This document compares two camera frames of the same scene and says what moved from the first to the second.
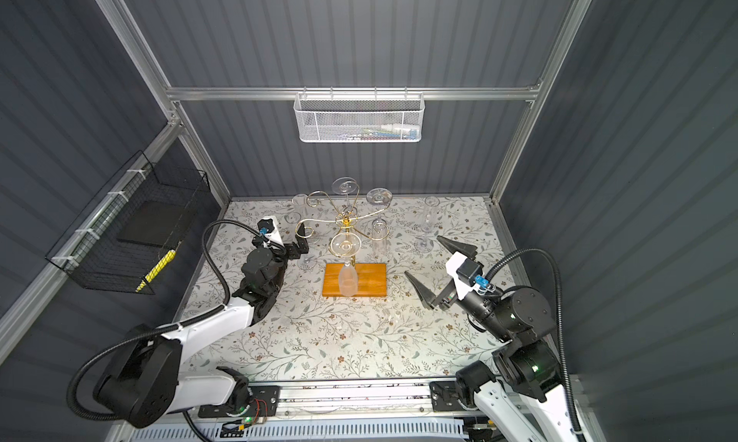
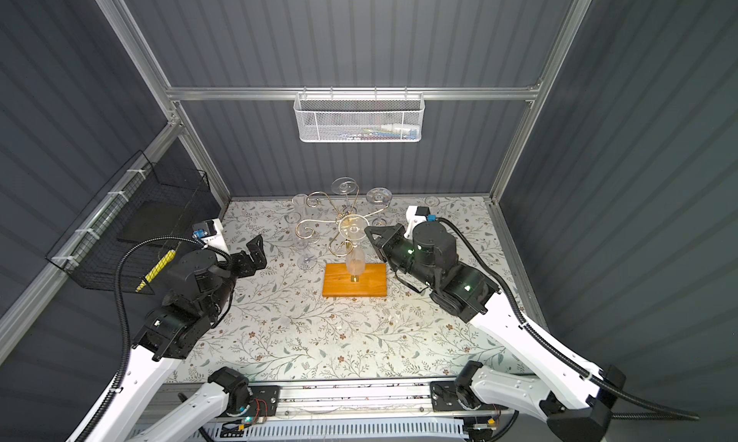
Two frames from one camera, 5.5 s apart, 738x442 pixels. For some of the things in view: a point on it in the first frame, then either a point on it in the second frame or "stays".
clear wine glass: [299, 203] stays
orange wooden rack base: [372, 280] stays
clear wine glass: [380, 197] stays
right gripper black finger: [467, 250] -> [386, 234]
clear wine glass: [307, 261] stays
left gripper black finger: [303, 244] -> [257, 252]
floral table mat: [349, 310] stays
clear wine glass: [344, 185] stays
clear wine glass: [347, 245] -> [352, 227]
